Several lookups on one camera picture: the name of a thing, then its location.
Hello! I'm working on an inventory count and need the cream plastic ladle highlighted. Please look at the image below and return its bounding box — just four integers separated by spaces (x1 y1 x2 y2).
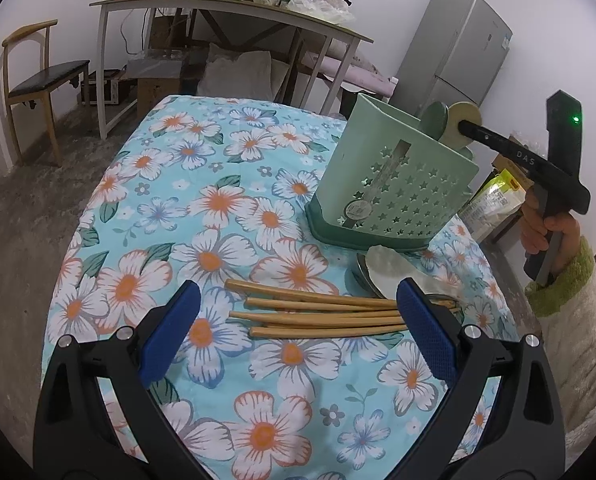
440 101 484 151

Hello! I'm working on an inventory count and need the bamboo chopstick five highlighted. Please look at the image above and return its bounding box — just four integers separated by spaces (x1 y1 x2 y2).
430 298 457 309

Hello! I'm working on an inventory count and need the metal spoon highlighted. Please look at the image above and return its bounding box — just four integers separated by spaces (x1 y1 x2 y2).
355 252 381 298

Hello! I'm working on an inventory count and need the bamboo chopstick two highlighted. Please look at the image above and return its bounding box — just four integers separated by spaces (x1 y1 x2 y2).
245 298 397 314

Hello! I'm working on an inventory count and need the bamboo chopstick one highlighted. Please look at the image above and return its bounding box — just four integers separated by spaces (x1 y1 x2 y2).
224 278 397 310

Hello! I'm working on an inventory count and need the bamboo chopstick four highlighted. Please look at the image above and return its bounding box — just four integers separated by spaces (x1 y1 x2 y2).
249 324 407 339

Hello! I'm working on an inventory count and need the bamboo chopstick three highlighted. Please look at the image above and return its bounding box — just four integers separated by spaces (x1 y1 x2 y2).
228 312 405 327

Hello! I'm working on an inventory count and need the green fuzzy sleeve forearm right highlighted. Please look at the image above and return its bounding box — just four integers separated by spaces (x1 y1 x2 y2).
526 240 596 430

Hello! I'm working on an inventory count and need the person's right hand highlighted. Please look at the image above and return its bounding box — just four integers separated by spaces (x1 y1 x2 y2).
520 188 581 278

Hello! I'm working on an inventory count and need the yellow green rice bag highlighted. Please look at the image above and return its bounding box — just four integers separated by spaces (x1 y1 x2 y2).
458 169 526 243

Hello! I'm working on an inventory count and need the green star-holed utensil caddy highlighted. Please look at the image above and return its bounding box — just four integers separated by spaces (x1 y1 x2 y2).
305 94 479 252

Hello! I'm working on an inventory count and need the silver refrigerator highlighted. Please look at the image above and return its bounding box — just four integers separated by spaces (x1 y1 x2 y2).
390 0 512 117

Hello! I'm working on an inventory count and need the pink rolled bedding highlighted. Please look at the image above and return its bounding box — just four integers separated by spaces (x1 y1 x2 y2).
299 38 398 104

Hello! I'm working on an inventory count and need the floral blue tablecloth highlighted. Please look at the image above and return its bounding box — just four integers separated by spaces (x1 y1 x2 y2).
43 96 518 479

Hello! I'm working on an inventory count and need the clear plastic bag on desk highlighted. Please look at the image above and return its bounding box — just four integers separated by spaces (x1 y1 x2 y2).
287 0 355 25

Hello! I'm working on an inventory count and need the grey pillow sack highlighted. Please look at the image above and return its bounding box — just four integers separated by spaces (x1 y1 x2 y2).
197 44 275 101

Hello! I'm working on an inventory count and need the wooden chair black seat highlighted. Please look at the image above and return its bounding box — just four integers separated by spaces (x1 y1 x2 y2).
2 18 91 167

